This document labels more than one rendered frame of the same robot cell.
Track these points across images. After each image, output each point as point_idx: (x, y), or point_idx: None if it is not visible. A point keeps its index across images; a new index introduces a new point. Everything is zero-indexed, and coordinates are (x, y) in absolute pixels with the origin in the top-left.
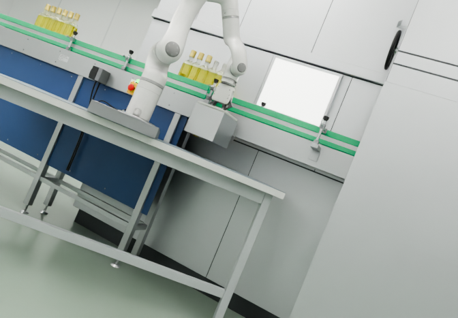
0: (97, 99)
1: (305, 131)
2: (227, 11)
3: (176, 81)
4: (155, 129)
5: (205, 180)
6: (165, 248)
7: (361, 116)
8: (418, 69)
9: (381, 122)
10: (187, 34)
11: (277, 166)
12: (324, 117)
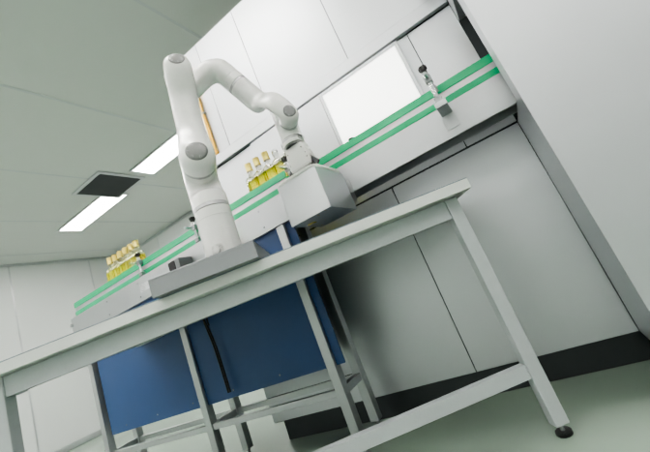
0: None
1: (416, 111)
2: (228, 79)
3: (251, 200)
4: (249, 246)
5: (363, 252)
6: (401, 380)
7: (455, 52)
8: None
9: None
10: (203, 129)
11: (425, 182)
12: (420, 69)
